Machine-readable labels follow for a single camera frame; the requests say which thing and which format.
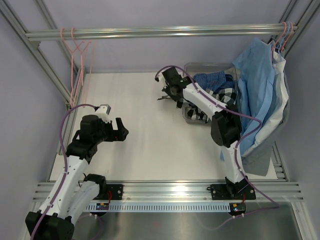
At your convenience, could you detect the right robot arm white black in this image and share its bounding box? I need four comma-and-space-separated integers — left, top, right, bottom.
155, 66, 249, 200

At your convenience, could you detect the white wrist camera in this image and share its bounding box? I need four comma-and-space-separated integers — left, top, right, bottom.
94, 104, 111, 124
154, 72, 166, 84

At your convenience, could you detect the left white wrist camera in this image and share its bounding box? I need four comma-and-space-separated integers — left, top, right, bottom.
94, 104, 111, 124

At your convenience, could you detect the black white plaid shirt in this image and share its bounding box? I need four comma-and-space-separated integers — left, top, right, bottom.
175, 88, 237, 124

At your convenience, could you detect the left aluminium frame post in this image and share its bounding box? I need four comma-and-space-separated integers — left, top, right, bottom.
0, 0, 71, 110

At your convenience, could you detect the black mounting plate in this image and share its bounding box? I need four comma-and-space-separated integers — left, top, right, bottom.
94, 184, 124, 201
206, 183, 257, 200

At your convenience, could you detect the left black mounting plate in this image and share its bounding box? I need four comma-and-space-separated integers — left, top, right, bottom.
94, 184, 124, 201

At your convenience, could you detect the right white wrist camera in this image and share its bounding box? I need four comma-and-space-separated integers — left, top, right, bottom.
154, 72, 166, 84

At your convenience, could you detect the clear plastic bin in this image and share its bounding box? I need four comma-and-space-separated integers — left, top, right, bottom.
184, 62, 241, 110

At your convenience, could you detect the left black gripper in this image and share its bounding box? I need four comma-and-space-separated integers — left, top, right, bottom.
93, 118, 128, 145

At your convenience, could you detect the pink wire hanger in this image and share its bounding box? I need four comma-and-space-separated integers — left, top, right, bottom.
60, 28, 83, 108

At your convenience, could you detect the aluminium hanging rod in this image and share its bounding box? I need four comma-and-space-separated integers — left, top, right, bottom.
25, 22, 298, 42

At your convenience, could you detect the aluminium frame post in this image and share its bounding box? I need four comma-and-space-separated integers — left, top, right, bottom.
0, 0, 71, 110
278, 0, 320, 57

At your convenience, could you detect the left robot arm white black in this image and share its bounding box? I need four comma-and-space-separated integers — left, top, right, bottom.
25, 114, 129, 240

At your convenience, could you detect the blue checked shirt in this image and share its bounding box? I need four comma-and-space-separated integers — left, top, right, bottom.
193, 71, 235, 93

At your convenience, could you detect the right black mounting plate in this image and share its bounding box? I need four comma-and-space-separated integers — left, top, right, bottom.
206, 183, 257, 200

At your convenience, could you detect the white slotted cable duct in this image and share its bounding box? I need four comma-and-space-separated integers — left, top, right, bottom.
84, 202, 231, 213

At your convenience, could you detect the right aluminium frame post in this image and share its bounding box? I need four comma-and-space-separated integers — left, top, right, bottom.
278, 0, 320, 57

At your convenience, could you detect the blue hanger on right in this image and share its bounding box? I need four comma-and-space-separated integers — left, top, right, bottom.
274, 21, 294, 55

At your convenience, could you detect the light blue shirt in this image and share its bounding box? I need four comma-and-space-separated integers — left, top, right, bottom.
232, 38, 276, 157

